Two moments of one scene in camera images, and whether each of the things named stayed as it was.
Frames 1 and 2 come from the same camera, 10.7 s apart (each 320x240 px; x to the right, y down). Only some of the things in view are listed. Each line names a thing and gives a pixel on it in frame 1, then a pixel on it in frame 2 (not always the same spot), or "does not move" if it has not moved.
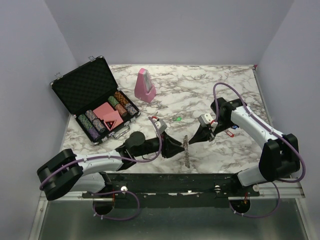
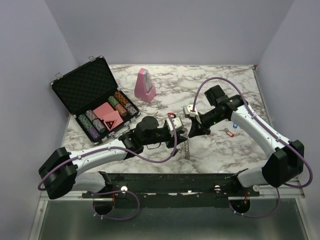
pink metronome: x=144 y=89 does not move
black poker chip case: x=90 y=91 does not move
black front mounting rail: x=172 y=190 does not move
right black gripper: x=202 y=134 to x=197 y=128
